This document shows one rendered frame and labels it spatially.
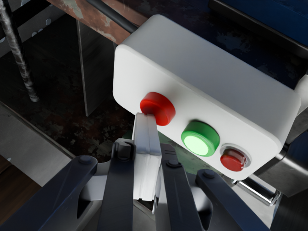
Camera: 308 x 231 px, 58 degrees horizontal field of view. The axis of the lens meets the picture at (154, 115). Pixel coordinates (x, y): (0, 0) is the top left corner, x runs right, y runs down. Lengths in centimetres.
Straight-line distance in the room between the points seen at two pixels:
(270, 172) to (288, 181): 3
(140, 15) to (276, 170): 37
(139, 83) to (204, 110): 6
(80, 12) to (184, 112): 16
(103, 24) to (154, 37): 9
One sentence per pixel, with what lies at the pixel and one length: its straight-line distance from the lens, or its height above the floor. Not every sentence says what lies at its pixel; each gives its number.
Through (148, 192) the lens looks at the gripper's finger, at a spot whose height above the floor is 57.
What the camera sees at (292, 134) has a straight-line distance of 49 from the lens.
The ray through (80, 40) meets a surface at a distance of 53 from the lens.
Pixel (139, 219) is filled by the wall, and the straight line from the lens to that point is 381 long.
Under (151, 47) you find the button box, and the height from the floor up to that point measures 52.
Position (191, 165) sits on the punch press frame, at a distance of 51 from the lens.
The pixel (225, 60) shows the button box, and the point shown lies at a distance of 21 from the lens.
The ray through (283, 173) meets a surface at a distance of 52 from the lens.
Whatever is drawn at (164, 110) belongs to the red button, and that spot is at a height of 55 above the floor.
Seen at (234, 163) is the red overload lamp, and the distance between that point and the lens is 21.
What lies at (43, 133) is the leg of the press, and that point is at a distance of 74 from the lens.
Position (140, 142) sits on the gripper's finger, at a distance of 16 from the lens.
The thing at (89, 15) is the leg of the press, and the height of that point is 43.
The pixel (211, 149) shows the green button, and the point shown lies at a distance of 20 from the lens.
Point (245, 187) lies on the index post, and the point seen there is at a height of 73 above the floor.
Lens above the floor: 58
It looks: 10 degrees down
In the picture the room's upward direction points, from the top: 123 degrees clockwise
